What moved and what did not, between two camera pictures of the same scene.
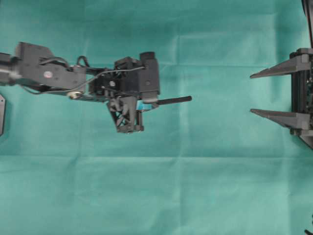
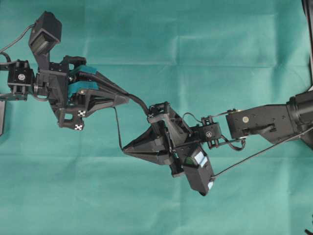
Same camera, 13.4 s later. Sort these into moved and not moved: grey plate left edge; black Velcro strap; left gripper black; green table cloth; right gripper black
Moved: black Velcro strap; right gripper black; left gripper black
Not moved: green table cloth; grey plate left edge
